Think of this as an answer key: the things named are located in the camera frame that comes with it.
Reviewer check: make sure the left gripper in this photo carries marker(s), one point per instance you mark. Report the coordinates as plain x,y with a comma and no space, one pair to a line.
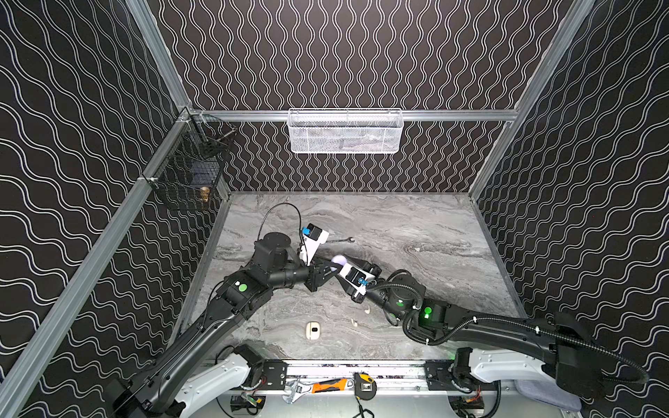
316,274

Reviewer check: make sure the purple earbud charging case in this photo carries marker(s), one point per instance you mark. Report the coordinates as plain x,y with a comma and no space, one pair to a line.
340,259

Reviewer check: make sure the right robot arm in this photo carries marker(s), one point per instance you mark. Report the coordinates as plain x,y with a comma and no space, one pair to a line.
496,347

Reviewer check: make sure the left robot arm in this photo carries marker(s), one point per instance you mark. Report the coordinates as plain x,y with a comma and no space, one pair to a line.
173,386

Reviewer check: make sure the silver combination wrench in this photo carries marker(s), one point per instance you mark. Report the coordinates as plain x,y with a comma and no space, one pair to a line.
349,240

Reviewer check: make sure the black yellow tape measure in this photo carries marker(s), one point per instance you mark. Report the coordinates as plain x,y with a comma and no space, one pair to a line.
365,387

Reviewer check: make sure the orange adjustable wrench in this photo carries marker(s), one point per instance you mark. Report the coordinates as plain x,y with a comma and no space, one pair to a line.
294,390

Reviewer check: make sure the brass padlock in basket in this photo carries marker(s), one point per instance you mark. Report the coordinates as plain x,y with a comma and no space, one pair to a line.
205,193

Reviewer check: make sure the grey cloth pad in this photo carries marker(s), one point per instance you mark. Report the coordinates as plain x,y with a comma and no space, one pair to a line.
550,394

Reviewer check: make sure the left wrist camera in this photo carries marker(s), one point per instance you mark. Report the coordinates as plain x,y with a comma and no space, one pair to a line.
312,237

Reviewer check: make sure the white wire mesh basket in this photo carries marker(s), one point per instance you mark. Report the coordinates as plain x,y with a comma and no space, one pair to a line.
345,131

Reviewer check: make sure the black wire basket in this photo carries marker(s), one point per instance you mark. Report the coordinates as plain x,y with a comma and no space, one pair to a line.
196,159

